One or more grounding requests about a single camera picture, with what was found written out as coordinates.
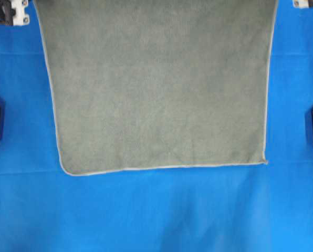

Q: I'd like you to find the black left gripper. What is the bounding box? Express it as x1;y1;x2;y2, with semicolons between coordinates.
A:
0;0;30;26

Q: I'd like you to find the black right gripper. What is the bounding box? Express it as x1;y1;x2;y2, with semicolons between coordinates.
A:
293;0;313;8

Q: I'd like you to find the grey towel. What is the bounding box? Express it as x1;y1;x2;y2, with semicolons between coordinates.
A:
34;1;277;176

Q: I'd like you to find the blue table cloth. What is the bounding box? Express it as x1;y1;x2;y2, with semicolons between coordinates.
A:
0;1;313;251

